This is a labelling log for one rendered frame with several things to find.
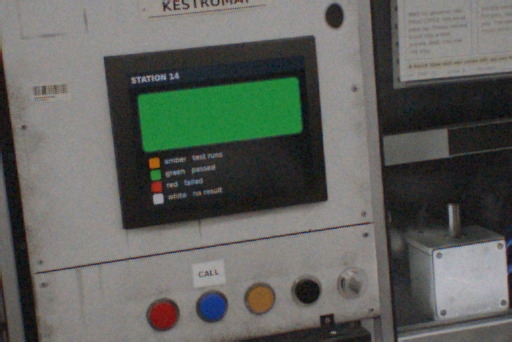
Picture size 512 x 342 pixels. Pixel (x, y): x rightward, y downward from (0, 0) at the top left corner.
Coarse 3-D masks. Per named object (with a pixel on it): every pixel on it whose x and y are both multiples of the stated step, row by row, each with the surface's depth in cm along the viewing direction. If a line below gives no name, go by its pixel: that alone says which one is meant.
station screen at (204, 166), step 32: (224, 64) 125; (256, 64) 126; (288, 64) 127; (160, 160) 125; (192, 160) 126; (224, 160) 127; (256, 160) 128; (288, 160) 129; (160, 192) 126; (192, 192) 127; (224, 192) 128; (256, 192) 129
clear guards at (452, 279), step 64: (384, 0) 133; (448, 0) 135; (384, 64) 134; (448, 64) 136; (384, 128) 135; (448, 128) 137; (384, 192) 136; (448, 192) 139; (448, 256) 140; (448, 320) 141
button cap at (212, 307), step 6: (204, 300) 130; (210, 300) 130; (216, 300) 130; (222, 300) 131; (204, 306) 130; (210, 306) 130; (216, 306) 131; (222, 306) 131; (204, 312) 130; (210, 312) 131; (216, 312) 131; (222, 312) 131; (210, 318) 131; (216, 318) 131
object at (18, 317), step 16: (0, 160) 124; (0, 176) 124; (0, 192) 124; (0, 208) 124; (0, 224) 125; (0, 240) 125; (0, 256) 125; (0, 272) 126; (16, 272) 126; (0, 288) 126; (16, 288) 126; (0, 304) 126; (16, 304) 126; (0, 320) 127; (16, 320) 127; (0, 336) 127; (16, 336) 127
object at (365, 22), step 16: (368, 0) 132; (368, 16) 132; (368, 32) 133; (368, 48) 133; (368, 64) 133; (368, 80) 134; (368, 96) 134; (368, 112) 134; (368, 128) 135; (368, 144) 135; (384, 208) 137; (384, 224) 137; (384, 240) 137; (384, 256) 138; (384, 272) 138; (384, 288) 138; (384, 304) 138; (368, 320) 138; (384, 320) 139; (384, 336) 139
